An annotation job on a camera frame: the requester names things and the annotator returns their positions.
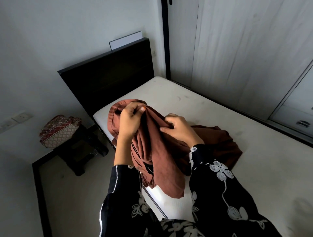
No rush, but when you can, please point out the person's left hand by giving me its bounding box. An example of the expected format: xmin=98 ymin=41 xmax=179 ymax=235
xmin=118 ymin=102 xmax=147 ymax=142

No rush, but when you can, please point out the person's right hand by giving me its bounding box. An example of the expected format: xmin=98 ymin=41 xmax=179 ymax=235
xmin=159 ymin=113 xmax=205 ymax=148

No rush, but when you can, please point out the brown bed sheet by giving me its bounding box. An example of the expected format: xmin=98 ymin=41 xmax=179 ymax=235
xmin=107 ymin=99 xmax=243 ymax=199

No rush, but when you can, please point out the dark wooden bed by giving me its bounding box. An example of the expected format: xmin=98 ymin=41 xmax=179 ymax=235
xmin=57 ymin=37 xmax=169 ymax=220

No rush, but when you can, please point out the red patterned bedsheet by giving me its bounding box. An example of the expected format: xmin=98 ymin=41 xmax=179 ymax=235
xmin=39 ymin=115 xmax=82 ymax=149

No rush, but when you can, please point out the person's right forearm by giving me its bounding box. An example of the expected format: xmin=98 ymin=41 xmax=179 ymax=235
xmin=190 ymin=139 xmax=206 ymax=149

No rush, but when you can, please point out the black stool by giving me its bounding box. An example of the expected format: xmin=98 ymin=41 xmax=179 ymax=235
xmin=57 ymin=124 xmax=109 ymax=177

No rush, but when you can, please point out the black floral blouse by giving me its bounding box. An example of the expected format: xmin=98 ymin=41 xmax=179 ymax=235
xmin=99 ymin=144 xmax=282 ymax=237

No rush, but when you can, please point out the white board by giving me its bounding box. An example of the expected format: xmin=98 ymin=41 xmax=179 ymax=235
xmin=109 ymin=31 xmax=143 ymax=51

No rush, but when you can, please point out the white mattress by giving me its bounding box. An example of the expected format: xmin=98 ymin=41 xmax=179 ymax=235
xmin=93 ymin=76 xmax=313 ymax=237

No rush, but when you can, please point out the white wardrobe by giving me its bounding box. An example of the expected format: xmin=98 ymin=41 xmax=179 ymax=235
xmin=161 ymin=0 xmax=313 ymax=147

